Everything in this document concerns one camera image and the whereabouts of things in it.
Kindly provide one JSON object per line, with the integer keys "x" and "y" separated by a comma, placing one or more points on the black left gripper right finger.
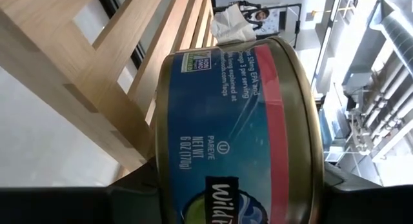
{"x": 364, "y": 204}

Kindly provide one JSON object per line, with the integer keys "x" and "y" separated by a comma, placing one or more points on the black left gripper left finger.
{"x": 80, "y": 206}

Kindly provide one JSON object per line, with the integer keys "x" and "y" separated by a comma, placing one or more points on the pink blue label salmon can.
{"x": 226, "y": 127}

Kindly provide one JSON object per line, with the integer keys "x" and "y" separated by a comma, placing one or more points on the light wooden slatted shelf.
{"x": 96, "y": 72}

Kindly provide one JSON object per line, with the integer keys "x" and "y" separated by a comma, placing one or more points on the white ceiling pipes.
{"x": 387, "y": 117}

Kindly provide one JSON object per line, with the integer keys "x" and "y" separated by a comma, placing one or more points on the ceiling light strip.
{"x": 326, "y": 46}

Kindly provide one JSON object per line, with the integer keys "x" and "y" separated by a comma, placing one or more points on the person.
{"x": 262, "y": 15}

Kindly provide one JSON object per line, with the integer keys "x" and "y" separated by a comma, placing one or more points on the white crumpled paper scrap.
{"x": 232, "y": 25}

